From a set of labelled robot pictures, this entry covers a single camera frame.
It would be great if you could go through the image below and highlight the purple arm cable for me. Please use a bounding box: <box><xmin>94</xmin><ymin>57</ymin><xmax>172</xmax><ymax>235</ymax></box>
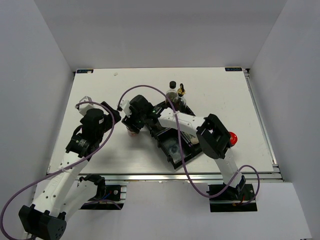
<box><xmin>117</xmin><ymin>84</ymin><xmax>261</xmax><ymax>200</ymax></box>
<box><xmin>0</xmin><ymin>101</ymin><xmax>117</xmax><ymax>240</ymax></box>

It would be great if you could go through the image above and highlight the tall bottle black cap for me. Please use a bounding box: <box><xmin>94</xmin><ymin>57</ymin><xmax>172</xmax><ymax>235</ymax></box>
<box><xmin>165</xmin><ymin>81</ymin><xmax>178</xmax><ymax>107</ymax></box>

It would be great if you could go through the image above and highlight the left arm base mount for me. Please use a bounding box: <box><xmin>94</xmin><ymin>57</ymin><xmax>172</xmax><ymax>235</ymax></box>
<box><xmin>80</xmin><ymin>180</ymin><xmax>127</xmax><ymax>210</ymax></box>

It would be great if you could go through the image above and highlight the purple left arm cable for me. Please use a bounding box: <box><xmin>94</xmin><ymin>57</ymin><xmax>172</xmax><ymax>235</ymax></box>
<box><xmin>0</xmin><ymin>101</ymin><xmax>117</xmax><ymax>240</ymax></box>

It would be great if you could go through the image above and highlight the small jar white lid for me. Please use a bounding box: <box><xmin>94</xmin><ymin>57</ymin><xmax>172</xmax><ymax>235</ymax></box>
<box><xmin>127</xmin><ymin>129</ymin><xmax>138</xmax><ymax>137</ymax></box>

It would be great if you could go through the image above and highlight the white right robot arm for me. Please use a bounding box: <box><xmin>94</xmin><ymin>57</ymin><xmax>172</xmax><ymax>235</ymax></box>
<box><xmin>118</xmin><ymin>95</ymin><xmax>246</xmax><ymax>200</ymax></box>

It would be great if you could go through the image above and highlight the clear bottle gold pourer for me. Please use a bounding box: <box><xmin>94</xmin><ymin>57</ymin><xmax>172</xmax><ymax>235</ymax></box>
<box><xmin>173</xmin><ymin>83</ymin><xmax>187</xmax><ymax>113</ymax></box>

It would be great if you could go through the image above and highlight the brown jar red lid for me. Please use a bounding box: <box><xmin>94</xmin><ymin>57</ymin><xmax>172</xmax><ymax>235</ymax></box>
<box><xmin>229</xmin><ymin>131</ymin><xmax>238</xmax><ymax>146</ymax></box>

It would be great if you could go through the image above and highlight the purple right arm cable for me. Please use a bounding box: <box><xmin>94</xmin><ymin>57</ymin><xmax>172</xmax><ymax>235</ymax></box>
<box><xmin>117</xmin><ymin>84</ymin><xmax>261</xmax><ymax>200</ymax></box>

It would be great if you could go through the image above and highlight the black four-compartment tray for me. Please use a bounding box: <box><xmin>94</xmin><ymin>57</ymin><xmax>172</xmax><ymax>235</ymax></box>
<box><xmin>145</xmin><ymin>124</ymin><xmax>202</xmax><ymax>170</ymax></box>

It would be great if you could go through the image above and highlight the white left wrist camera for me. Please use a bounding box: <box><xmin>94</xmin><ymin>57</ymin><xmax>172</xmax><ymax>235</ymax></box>
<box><xmin>75</xmin><ymin>96</ymin><xmax>95</xmax><ymax>116</ymax></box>

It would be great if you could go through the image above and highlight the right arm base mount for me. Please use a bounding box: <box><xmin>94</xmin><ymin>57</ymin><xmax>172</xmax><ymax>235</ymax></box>
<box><xmin>209</xmin><ymin>183</ymin><xmax>258</xmax><ymax>213</ymax></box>

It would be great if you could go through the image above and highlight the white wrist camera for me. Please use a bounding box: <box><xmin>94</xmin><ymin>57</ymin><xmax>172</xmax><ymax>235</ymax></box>
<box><xmin>117</xmin><ymin>99</ymin><xmax>132</xmax><ymax>117</ymax></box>
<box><xmin>75</xmin><ymin>96</ymin><xmax>95</xmax><ymax>116</ymax></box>

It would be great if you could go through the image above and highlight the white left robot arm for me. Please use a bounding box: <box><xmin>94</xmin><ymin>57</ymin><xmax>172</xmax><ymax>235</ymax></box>
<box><xmin>18</xmin><ymin>98</ymin><xmax>121</xmax><ymax>240</ymax></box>

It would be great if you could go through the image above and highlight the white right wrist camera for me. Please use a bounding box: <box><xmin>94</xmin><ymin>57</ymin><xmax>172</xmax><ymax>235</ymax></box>
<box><xmin>117</xmin><ymin>99</ymin><xmax>132</xmax><ymax>117</ymax></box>

